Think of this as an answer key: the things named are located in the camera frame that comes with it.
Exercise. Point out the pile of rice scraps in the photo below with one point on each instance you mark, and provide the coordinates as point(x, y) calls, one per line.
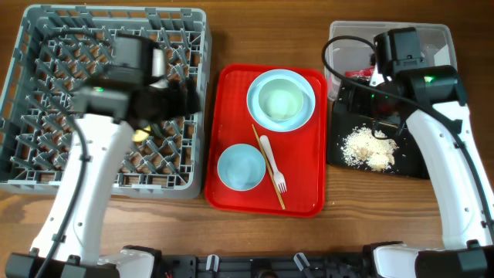
point(362, 148)

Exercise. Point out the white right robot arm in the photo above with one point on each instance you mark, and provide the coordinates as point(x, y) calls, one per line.
point(431, 102)

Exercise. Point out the small light blue bowl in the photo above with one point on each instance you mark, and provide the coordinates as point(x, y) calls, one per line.
point(241, 167)

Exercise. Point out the white plastic fork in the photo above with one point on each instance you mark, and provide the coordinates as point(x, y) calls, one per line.
point(277, 174)

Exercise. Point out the light blue plate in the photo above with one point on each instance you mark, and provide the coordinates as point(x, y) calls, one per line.
point(292, 124)

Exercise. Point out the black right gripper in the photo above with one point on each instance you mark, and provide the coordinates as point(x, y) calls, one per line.
point(356, 105)

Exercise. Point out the light green bowl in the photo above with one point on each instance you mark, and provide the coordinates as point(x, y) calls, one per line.
point(280, 99)

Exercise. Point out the black food waste tray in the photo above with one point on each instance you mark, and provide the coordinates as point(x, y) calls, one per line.
point(408, 160)

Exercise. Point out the grey plastic dishwasher rack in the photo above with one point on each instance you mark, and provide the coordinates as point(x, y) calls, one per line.
point(57, 48)

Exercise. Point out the wooden chopstick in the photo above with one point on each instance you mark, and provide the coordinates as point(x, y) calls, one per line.
point(270, 170)

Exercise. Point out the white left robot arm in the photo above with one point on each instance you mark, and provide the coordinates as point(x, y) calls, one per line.
point(68, 244)

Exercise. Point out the red sauce packet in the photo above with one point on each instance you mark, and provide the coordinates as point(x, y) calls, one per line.
point(364, 74)

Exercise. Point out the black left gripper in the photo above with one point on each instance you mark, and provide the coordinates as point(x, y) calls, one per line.
point(181, 108)

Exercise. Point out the yellow cup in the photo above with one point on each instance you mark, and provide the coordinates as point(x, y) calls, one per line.
point(141, 134)

